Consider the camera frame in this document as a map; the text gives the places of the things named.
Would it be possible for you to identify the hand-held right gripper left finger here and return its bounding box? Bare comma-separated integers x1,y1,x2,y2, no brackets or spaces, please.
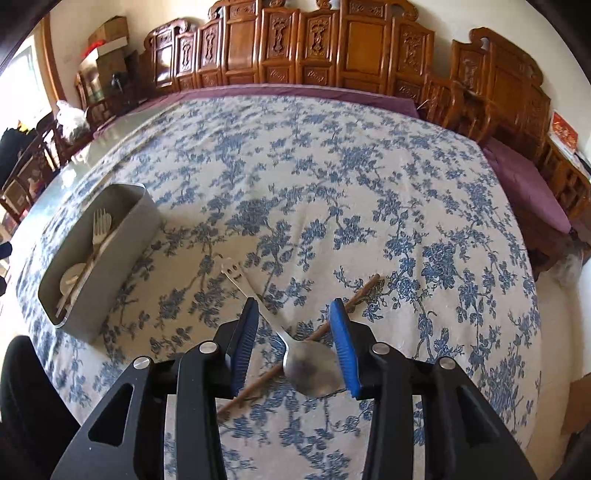
51,296,260,480

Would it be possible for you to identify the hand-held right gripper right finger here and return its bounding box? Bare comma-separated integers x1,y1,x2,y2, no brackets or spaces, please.
329,298,539,480

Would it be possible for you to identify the metal spoon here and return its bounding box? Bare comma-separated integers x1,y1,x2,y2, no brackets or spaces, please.
221,258,346,398

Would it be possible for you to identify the brown chopstick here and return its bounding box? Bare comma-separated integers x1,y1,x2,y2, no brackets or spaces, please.
216,274,381,421

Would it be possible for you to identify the grey rectangular container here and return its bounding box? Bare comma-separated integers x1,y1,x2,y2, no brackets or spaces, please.
38,183,163,343

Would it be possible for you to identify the beige chopstick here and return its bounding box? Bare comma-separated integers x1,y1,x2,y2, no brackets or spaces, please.
55,228,118,319

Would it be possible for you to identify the white spoon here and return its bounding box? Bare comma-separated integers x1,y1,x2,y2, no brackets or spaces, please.
60,262,88,296

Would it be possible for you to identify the blue floral tablecloth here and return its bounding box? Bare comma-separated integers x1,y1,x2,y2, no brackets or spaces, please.
16,95,542,480

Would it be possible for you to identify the purple seat cushion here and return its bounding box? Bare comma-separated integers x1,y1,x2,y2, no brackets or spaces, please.
480,137,573,235

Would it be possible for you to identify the long purple cushion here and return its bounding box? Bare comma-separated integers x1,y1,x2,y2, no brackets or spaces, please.
92,87,422,139

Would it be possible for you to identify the curved wooden armchair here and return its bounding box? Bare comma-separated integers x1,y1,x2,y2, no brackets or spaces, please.
422,76,497,144

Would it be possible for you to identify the dark wooden chair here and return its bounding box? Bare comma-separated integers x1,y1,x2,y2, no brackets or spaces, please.
0,134,61,222

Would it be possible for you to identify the wooden side table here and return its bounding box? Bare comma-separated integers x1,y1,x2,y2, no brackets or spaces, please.
540,138,591,222

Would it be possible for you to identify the clear plastic bag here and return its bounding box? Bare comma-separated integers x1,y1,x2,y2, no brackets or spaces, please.
55,100,90,139

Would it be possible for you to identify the long carved wooden bench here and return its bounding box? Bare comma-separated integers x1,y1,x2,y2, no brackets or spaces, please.
143,0,437,97

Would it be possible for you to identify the short carved wooden bench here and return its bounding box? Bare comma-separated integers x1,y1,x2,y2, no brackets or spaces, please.
450,27,552,153

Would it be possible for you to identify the white and red box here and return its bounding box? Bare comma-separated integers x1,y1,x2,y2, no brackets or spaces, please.
81,39,127,61

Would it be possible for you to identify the brown cardboard box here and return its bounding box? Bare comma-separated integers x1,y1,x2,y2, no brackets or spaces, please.
88,16,129,47

